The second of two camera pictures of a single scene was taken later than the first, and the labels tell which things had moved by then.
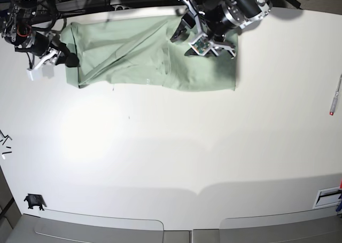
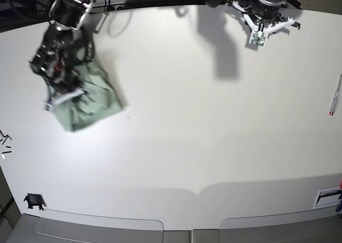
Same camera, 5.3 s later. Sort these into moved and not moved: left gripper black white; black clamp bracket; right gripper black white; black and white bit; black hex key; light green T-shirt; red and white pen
Moved: left gripper black white; light green T-shirt; right gripper black white
Not moved: red and white pen; black clamp bracket; black hex key; black and white bit
